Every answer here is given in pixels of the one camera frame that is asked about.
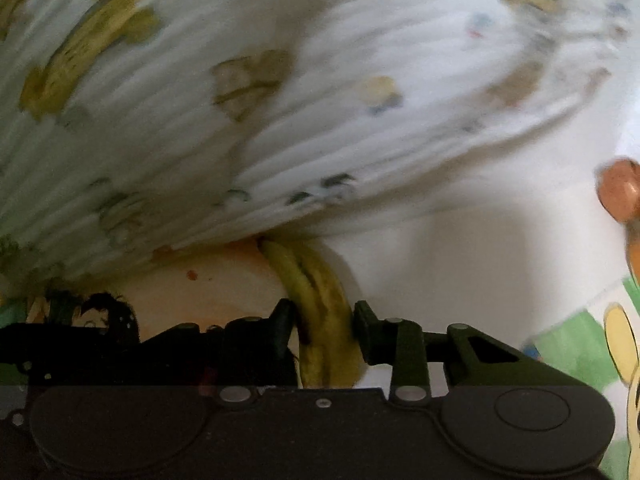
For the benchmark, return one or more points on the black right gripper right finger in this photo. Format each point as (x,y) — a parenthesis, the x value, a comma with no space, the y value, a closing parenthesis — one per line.
(402,345)

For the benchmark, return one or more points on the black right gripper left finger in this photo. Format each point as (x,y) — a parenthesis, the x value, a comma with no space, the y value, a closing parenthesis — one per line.
(253,353)

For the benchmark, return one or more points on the small dark spotted banana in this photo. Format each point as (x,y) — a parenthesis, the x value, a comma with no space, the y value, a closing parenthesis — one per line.
(329,356)

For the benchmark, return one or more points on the colourful cartoon drawing mat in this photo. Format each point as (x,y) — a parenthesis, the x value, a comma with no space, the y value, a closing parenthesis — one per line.
(216,287)

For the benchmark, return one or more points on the orange white flower jar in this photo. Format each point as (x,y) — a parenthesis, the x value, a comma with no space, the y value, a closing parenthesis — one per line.
(633,249)

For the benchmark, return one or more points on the white cartoon printed cloth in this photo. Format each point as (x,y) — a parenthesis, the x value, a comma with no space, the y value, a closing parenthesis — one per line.
(134,128)

